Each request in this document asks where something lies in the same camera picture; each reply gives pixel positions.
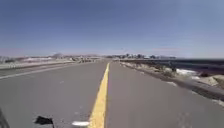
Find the row of distant buildings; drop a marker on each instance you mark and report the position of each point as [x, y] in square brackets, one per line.
[140, 56]

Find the yellow painted line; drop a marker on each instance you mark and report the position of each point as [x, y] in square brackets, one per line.
[101, 100]

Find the rocky dirt verge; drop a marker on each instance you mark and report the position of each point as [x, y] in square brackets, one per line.
[160, 69]

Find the grey asphalt road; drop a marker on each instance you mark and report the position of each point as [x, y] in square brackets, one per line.
[146, 103]

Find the distant hills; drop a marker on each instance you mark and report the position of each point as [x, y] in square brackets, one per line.
[57, 55]

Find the pale sandy verge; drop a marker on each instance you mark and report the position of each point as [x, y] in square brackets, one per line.
[33, 63]

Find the white painted line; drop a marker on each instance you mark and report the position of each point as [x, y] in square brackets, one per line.
[30, 71]

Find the robot's own part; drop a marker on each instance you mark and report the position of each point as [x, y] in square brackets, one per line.
[44, 120]

